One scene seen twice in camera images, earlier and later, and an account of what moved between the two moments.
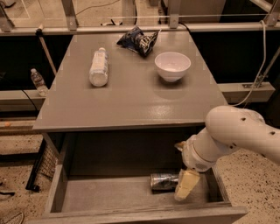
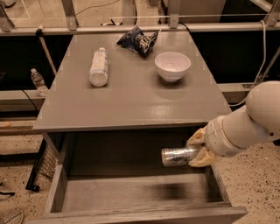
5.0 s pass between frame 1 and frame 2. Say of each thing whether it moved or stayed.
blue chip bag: stayed
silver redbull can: moved
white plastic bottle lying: stayed
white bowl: stayed
